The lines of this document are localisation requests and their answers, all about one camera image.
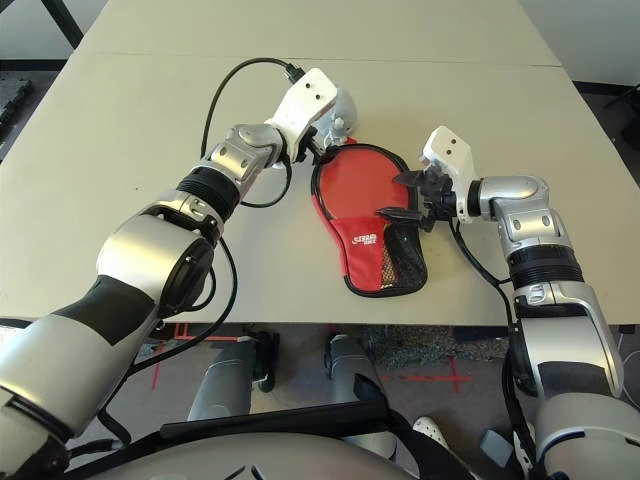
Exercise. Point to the grey left robot leg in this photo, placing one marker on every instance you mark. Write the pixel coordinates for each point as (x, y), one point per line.
(220, 380)

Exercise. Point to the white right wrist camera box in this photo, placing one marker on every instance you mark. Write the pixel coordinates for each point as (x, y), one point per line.
(450, 150)

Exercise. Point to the black framed side table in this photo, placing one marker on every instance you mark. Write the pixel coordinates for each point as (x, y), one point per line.
(70, 25)

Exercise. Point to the black waist bar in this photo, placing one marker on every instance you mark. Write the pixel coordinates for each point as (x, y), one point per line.
(280, 415)

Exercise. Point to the red ping-pong paddle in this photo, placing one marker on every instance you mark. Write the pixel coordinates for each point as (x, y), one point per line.
(360, 180)

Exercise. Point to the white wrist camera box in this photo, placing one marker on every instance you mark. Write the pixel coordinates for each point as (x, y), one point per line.
(305, 100)
(450, 150)

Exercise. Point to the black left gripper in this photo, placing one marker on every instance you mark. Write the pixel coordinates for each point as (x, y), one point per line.
(306, 145)

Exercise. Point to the silver robot torso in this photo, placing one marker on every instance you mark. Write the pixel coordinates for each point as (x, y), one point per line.
(225, 460)

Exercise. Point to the red black paddle case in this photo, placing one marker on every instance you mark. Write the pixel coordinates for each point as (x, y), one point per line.
(360, 260)

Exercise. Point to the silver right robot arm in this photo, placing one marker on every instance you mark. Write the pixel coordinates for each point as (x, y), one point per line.
(530, 200)

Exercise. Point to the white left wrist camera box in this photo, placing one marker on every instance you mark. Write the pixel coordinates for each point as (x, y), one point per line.
(305, 100)

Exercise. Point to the grey right robot leg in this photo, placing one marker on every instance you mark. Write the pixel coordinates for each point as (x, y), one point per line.
(350, 375)

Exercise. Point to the black floor mat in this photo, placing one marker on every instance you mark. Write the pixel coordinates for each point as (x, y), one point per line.
(12, 100)

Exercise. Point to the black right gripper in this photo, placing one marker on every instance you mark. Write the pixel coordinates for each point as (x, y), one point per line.
(437, 200)

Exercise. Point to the white perforated shoe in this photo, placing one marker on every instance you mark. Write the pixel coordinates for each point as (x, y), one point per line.
(429, 430)

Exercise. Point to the grey robot leg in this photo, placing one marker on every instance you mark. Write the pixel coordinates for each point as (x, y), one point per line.
(350, 375)
(220, 380)

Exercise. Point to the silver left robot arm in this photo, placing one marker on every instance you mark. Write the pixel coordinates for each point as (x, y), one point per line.
(145, 250)

